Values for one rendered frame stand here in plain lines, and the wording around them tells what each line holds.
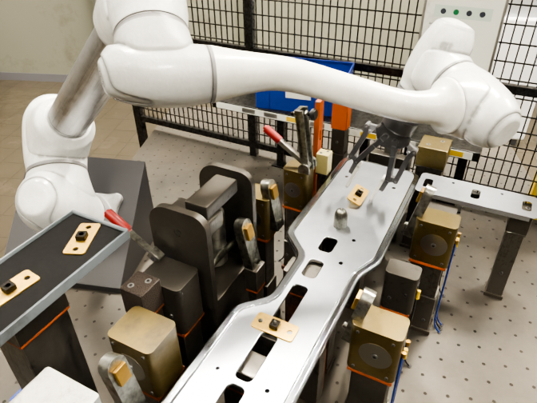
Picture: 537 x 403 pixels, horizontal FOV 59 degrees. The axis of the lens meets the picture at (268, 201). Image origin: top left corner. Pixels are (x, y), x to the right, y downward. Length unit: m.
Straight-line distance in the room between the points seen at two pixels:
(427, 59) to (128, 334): 0.74
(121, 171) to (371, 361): 0.94
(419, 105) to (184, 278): 0.52
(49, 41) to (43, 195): 4.01
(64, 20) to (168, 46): 4.25
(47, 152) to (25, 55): 4.10
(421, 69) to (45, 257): 0.78
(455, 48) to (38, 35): 4.59
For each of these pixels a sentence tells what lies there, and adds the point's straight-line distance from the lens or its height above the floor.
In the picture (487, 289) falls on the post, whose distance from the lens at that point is 1.47.
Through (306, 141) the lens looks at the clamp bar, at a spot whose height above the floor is 1.14.
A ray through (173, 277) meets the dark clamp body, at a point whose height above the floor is 1.08.
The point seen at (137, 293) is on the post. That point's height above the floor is 1.10.
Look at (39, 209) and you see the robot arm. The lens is 1.26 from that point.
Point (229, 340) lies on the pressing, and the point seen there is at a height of 1.00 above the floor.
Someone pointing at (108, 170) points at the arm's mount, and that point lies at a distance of 1.51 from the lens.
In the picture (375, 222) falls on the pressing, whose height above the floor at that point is 1.00.
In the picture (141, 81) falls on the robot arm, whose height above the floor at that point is 1.41.
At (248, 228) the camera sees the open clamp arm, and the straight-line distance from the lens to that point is 0.96.
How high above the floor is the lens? 1.68
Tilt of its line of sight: 35 degrees down
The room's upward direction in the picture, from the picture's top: 1 degrees counter-clockwise
